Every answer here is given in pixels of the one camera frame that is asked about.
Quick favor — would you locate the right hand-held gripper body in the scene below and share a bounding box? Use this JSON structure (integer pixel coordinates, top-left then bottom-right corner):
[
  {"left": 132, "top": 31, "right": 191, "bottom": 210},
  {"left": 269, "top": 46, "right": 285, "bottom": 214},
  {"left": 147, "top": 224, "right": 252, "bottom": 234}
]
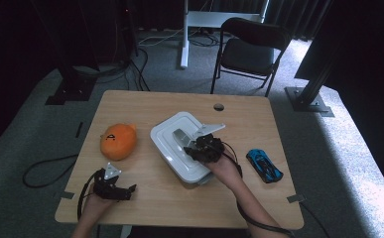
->
[{"left": 192, "top": 123, "right": 226, "bottom": 164}]

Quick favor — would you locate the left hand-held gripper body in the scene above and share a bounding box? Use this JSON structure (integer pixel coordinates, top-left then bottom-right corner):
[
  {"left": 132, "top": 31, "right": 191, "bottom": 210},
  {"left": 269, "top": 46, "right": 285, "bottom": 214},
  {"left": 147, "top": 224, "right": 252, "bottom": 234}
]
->
[{"left": 92, "top": 162, "right": 130, "bottom": 201}]

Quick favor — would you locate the white box lid grey handle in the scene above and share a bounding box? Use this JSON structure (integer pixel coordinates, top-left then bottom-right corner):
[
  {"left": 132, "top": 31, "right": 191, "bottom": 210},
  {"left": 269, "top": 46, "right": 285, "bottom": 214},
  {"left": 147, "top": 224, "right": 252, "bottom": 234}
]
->
[{"left": 150, "top": 111, "right": 214, "bottom": 184}]

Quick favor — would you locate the clear grey storage box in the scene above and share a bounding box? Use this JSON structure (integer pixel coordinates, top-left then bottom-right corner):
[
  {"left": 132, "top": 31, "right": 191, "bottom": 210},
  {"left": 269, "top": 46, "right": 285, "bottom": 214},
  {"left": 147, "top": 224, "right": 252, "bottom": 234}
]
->
[{"left": 192, "top": 173, "right": 215, "bottom": 186}]

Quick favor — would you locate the orange plush toy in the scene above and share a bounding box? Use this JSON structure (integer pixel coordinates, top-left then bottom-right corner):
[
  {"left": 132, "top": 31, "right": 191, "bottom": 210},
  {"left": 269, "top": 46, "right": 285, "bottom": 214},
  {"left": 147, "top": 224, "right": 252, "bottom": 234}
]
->
[{"left": 99, "top": 123, "right": 138, "bottom": 163}]

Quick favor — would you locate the blue toy car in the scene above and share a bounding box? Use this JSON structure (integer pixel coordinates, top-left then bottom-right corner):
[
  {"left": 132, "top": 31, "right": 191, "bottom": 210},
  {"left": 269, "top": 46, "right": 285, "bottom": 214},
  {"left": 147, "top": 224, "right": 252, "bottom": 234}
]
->
[{"left": 245, "top": 148, "right": 285, "bottom": 184}]

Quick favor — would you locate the person's left hand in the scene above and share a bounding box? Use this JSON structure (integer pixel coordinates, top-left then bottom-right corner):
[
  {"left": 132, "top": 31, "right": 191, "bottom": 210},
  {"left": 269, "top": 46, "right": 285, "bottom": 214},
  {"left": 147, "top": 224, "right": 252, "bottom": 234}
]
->
[{"left": 82, "top": 193, "right": 117, "bottom": 221}]

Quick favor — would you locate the person's right hand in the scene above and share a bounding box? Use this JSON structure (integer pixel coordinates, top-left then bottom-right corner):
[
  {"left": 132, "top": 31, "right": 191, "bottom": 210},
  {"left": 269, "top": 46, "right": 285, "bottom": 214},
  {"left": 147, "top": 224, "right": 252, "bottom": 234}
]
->
[{"left": 205, "top": 153, "right": 244, "bottom": 193}]

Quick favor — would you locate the black folding chair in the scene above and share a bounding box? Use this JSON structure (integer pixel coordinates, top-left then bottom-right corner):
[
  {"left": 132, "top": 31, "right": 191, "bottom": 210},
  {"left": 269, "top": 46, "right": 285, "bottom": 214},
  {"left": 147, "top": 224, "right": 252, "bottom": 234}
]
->
[{"left": 209, "top": 17, "right": 292, "bottom": 98}]

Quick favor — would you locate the black metal stand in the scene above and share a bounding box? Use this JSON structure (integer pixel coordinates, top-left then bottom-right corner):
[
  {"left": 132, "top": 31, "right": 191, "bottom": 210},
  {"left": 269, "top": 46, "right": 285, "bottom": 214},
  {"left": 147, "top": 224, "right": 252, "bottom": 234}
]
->
[
  {"left": 284, "top": 19, "right": 359, "bottom": 118},
  {"left": 30, "top": 0, "right": 98, "bottom": 106}
]

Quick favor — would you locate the dark equipment rack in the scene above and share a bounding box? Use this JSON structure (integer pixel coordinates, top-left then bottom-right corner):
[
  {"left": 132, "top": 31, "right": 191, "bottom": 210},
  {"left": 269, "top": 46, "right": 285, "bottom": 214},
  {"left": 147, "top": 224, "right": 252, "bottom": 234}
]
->
[{"left": 79, "top": 0, "right": 140, "bottom": 69}]

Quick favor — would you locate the dark curtain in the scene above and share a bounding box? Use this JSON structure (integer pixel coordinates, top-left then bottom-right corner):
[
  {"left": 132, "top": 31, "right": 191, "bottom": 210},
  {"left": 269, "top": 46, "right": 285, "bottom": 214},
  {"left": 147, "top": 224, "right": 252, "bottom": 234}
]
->
[{"left": 136, "top": 0, "right": 333, "bottom": 42}]

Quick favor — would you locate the left hand-held gripper cable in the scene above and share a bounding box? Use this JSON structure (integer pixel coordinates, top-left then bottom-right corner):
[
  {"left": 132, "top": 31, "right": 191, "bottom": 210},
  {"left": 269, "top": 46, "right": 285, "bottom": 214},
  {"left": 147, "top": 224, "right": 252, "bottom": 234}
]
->
[{"left": 76, "top": 170, "right": 102, "bottom": 221}]

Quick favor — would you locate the hand-held gripper cable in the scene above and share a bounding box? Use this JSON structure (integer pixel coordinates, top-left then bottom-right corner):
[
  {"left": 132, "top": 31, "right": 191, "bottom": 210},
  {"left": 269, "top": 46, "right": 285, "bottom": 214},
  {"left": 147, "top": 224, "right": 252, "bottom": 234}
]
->
[
  {"left": 220, "top": 141, "right": 297, "bottom": 238},
  {"left": 76, "top": 170, "right": 102, "bottom": 221}
]

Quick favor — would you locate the black looped floor cable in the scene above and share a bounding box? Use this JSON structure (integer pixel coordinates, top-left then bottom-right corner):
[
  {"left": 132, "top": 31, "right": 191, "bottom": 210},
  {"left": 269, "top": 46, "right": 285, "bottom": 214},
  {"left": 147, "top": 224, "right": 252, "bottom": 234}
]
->
[{"left": 22, "top": 153, "right": 80, "bottom": 189}]

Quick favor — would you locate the right hand-held gripper cable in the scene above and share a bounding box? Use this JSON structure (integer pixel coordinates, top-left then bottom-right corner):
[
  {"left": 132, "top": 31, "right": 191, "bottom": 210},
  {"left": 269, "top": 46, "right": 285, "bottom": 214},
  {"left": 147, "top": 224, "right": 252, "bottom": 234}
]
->
[{"left": 220, "top": 141, "right": 297, "bottom": 238}]

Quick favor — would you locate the bundle of black floor cables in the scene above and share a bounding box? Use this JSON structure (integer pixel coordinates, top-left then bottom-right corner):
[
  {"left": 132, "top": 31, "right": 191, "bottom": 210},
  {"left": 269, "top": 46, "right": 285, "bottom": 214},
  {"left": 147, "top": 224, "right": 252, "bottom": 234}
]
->
[{"left": 73, "top": 48, "right": 151, "bottom": 92}]

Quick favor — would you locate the white desk frame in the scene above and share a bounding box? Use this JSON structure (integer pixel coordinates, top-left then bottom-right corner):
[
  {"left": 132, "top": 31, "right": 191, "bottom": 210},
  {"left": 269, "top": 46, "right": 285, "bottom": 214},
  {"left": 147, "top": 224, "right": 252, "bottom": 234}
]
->
[{"left": 180, "top": 0, "right": 270, "bottom": 69}]

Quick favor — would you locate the white floor cable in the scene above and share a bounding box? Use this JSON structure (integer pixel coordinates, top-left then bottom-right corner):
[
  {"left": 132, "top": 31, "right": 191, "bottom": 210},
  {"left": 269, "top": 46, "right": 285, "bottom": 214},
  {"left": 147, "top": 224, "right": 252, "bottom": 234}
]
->
[{"left": 137, "top": 27, "right": 186, "bottom": 48}]

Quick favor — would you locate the thin black floor cable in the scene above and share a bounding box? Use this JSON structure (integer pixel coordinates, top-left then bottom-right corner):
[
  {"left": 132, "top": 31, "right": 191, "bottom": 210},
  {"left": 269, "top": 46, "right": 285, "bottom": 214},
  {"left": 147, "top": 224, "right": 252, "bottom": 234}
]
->
[{"left": 300, "top": 201, "right": 331, "bottom": 238}]

